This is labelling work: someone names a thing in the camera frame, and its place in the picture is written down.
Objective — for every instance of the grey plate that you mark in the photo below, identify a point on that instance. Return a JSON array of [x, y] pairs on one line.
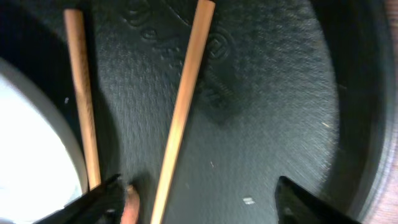
[[42, 166]]

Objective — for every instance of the right wooden chopstick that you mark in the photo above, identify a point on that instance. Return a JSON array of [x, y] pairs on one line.
[[195, 49]]

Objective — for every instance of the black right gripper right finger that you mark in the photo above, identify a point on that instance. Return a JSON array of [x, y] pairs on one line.
[[295, 205]]

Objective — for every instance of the wooden chopstick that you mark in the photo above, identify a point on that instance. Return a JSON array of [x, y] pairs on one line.
[[76, 37], [195, 49]]

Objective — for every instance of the left wooden chopstick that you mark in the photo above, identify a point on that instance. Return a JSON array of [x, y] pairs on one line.
[[76, 37]]

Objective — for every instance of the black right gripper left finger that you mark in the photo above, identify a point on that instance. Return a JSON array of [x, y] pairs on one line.
[[103, 204]]

